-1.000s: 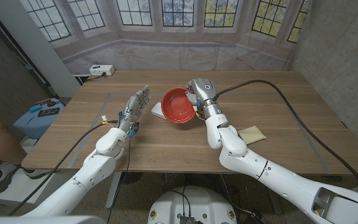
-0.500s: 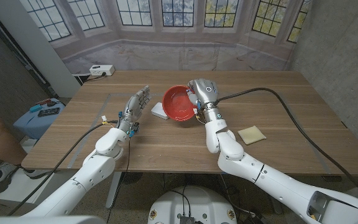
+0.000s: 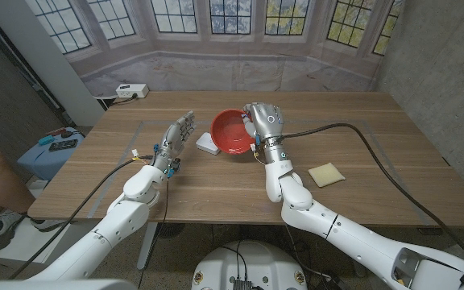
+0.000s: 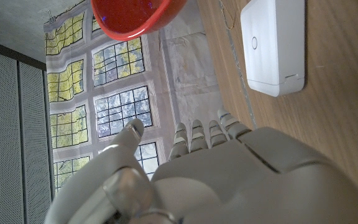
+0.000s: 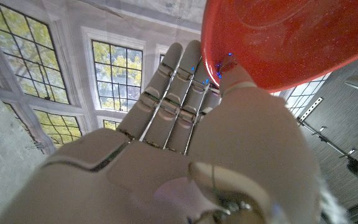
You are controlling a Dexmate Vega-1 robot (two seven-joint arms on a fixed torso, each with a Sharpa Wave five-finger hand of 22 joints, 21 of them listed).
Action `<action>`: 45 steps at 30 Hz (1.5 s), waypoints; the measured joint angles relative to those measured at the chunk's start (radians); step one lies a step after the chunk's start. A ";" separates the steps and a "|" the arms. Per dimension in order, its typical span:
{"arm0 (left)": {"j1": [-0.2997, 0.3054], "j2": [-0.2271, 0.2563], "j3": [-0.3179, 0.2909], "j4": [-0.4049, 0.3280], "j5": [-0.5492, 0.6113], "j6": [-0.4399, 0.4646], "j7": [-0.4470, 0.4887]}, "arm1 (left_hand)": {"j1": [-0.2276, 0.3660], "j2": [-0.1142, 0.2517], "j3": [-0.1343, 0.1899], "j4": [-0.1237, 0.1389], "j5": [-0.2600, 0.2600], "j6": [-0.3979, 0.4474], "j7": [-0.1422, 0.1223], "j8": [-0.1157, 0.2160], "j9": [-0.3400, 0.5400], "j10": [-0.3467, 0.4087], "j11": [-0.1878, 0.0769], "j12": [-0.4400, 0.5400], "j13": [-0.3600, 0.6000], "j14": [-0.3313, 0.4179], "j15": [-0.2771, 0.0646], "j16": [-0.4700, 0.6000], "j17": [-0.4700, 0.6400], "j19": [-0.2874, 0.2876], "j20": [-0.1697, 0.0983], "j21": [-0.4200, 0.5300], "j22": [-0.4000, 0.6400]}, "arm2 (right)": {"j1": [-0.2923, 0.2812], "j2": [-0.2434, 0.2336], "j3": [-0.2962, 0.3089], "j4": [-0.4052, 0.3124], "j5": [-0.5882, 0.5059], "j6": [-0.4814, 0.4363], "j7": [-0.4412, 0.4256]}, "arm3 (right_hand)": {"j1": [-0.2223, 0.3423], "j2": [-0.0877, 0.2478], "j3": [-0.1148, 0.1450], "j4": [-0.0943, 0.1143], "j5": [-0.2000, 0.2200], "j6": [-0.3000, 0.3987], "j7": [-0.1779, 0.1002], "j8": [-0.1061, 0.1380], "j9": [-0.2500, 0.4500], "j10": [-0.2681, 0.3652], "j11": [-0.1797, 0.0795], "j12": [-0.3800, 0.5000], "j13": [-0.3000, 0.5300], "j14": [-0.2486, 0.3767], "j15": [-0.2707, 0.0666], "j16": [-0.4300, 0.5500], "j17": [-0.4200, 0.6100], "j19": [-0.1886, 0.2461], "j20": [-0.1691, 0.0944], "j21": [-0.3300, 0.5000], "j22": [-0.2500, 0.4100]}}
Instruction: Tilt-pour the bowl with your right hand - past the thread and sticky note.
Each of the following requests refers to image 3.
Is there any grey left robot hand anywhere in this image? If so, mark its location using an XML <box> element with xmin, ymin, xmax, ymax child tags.
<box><xmin>151</xmin><ymin>110</ymin><xmax>197</xmax><ymax>172</ymax></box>

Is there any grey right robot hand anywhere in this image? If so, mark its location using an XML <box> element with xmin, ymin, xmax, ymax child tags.
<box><xmin>242</xmin><ymin>101</ymin><xmax>285</xmax><ymax>143</ymax></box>

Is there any red bowl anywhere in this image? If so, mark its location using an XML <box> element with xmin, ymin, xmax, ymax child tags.
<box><xmin>209</xmin><ymin>108</ymin><xmax>257</xmax><ymax>155</ymax></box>

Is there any yellow sticky note pad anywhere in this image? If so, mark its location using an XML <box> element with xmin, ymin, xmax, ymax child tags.
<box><xmin>307</xmin><ymin>162</ymin><xmax>346</xmax><ymax>189</ymax></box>

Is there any small white box device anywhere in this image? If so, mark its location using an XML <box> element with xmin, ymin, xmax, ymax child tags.
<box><xmin>195</xmin><ymin>131</ymin><xmax>222</xmax><ymax>156</ymax></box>

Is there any white power strip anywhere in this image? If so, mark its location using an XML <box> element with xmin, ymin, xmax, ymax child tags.
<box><xmin>115</xmin><ymin>83</ymin><xmax>150</xmax><ymax>100</ymax></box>

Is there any printed window backdrop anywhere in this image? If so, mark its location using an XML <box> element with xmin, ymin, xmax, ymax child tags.
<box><xmin>24</xmin><ymin>0</ymin><xmax>406</xmax><ymax>98</ymax></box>

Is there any grey table leg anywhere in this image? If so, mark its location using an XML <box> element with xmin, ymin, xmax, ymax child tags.
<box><xmin>136</xmin><ymin>222</ymin><xmax>160</xmax><ymax>271</ymax></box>

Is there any blue stool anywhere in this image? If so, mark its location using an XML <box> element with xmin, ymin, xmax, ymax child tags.
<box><xmin>17</xmin><ymin>127</ymin><xmax>86</xmax><ymax>181</ymax></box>

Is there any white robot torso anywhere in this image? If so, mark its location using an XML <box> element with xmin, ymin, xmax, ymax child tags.
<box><xmin>191</xmin><ymin>240</ymin><xmax>309</xmax><ymax>290</ymax></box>

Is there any grey perforated metal panel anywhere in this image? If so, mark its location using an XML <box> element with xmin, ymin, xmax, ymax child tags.
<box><xmin>0</xmin><ymin>15</ymin><xmax>66</xmax><ymax>146</ymax></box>

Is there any white floor platform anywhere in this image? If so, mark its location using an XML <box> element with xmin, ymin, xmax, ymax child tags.
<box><xmin>0</xmin><ymin>217</ymin><xmax>77</xmax><ymax>267</ymax></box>

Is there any thin black left wrist cable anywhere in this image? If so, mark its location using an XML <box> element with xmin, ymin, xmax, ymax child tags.
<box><xmin>137</xmin><ymin>175</ymin><xmax>171</xmax><ymax>290</ymax></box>

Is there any black power strip cord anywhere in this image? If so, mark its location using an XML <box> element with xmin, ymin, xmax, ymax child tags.
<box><xmin>110</xmin><ymin>93</ymin><xmax>139</xmax><ymax>107</ymax></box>

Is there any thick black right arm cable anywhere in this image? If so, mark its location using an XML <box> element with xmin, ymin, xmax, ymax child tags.
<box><xmin>275</xmin><ymin>122</ymin><xmax>464</xmax><ymax>276</ymax></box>

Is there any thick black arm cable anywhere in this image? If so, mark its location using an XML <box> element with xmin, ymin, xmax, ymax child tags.
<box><xmin>275</xmin><ymin>122</ymin><xmax>464</xmax><ymax>276</ymax></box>
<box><xmin>9</xmin><ymin>154</ymin><xmax>155</xmax><ymax>280</ymax></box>

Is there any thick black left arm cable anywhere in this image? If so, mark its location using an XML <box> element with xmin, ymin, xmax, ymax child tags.
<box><xmin>9</xmin><ymin>154</ymin><xmax>155</xmax><ymax>280</ymax></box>

